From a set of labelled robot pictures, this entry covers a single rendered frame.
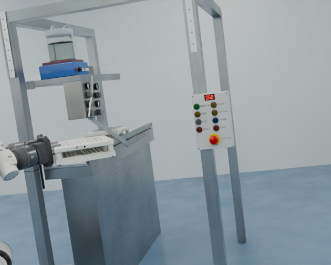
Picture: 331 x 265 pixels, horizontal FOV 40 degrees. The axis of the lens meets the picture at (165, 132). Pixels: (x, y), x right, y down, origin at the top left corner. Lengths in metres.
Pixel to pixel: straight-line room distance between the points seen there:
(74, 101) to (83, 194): 0.56
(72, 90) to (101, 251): 0.95
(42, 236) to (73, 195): 0.29
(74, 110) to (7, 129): 3.96
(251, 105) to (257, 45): 0.73
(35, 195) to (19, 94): 0.55
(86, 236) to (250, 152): 3.36
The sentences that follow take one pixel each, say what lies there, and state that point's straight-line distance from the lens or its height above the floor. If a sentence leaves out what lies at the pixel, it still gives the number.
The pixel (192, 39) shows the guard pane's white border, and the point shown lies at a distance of 2.17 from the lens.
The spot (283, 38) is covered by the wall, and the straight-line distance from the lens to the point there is 5.67.
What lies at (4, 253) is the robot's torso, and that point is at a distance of 2.01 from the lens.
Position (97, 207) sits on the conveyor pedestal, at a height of 0.58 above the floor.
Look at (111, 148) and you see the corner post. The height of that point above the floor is 1.00.
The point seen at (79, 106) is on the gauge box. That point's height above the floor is 1.17.
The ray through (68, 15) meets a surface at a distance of 2.37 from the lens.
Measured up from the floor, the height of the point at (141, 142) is 0.82.
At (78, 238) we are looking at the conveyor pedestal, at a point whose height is 0.40.
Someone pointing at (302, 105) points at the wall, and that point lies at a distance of 5.70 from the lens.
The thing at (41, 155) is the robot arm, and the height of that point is 1.01.
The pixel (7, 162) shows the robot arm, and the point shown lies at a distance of 1.77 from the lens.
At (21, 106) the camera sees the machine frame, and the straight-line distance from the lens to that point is 2.51.
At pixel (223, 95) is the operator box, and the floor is 1.15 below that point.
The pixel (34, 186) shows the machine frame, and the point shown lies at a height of 0.77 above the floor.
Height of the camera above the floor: 1.24
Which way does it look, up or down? 6 degrees down
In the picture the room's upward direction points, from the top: 7 degrees counter-clockwise
